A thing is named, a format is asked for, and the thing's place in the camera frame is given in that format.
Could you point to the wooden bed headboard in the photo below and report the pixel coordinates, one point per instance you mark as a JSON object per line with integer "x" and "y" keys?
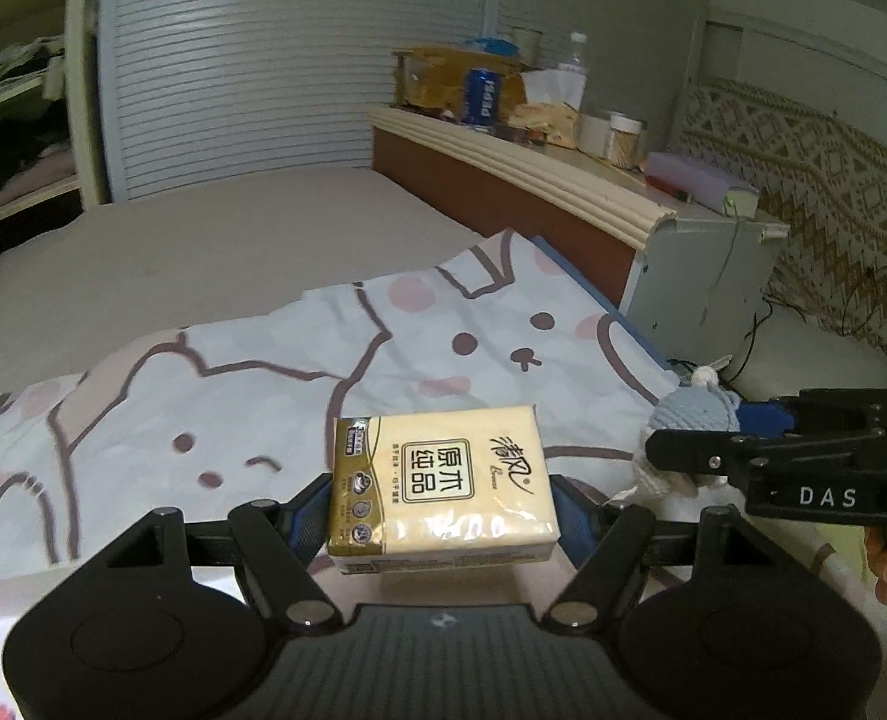
{"x": 533, "y": 217}

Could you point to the blue drink can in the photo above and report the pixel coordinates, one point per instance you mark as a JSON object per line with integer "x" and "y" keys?
{"x": 482, "y": 97}

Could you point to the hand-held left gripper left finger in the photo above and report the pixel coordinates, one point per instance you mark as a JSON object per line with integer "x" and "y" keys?
{"x": 304, "y": 525}

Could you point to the cream wardrobe shelf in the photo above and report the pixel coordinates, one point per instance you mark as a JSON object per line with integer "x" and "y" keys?
{"x": 83, "y": 90}

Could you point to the clear cotton swab jar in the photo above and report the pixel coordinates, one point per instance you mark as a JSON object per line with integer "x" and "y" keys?
{"x": 625, "y": 139}

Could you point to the yellow tissue pack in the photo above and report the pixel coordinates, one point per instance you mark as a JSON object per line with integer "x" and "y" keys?
{"x": 443, "y": 480}

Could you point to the yellow snack bag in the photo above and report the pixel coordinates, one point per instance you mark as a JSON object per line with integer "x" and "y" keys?
{"x": 544, "y": 124}

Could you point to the white cushion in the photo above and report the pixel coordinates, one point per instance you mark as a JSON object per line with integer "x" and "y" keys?
{"x": 818, "y": 352}

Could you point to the pink flat box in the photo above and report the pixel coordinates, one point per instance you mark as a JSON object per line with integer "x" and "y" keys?
{"x": 694, "y": 180}

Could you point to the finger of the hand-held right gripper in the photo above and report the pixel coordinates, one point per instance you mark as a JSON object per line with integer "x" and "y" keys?
{"x": 765, "y": 418}
{"x": 698, "y": 450}

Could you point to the white shallow cardboard box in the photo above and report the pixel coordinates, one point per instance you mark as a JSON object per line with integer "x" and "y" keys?
{"x": 211, "y": 581}

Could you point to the white crumpled paper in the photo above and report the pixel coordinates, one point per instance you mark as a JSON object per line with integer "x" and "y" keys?
{"x": 548, "y": 86}

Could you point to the white louvered door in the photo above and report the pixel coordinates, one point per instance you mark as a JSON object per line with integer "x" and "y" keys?
{"x": 263, "y": 75}

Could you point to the white round jar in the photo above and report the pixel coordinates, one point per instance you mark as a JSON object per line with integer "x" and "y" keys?
{"x": 594, "y": 135}

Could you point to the person's right hand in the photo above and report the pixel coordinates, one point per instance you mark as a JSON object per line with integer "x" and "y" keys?
{"x": 884, "y": 566}

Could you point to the grey crochet doll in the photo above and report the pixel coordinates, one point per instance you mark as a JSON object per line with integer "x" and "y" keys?
{"x": 694, "y": 409}

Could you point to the folded patterned cloth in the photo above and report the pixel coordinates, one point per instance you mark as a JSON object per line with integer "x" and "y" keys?
{"x": 1, "y": 71}

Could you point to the grey nightstand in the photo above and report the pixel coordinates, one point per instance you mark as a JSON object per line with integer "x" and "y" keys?
{"x": 683, "y": 277}

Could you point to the brown cardboard box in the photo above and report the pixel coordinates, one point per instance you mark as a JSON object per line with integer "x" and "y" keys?
{"x": 432, "y": 82}

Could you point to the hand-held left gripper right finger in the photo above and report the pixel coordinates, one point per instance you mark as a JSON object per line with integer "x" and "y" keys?
{"x": 574, "y": 525}

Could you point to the patterned beige pillow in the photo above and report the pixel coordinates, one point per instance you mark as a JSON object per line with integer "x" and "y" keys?
{"x": 825, "y": 187}

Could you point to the clear plastic bottle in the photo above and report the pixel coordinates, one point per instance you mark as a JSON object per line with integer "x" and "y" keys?
{"x": 574, "y": 60}

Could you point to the clear drinking cup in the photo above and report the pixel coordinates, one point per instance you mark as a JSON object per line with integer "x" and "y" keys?
{"x": 526, "y": 43}

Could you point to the pink fluffy cloth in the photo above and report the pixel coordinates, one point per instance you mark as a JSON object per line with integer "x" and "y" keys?
{"x": 38, "y": 172}

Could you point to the bear printed blanket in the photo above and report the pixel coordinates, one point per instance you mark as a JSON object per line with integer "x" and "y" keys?
{"x": 263, "y": 375}

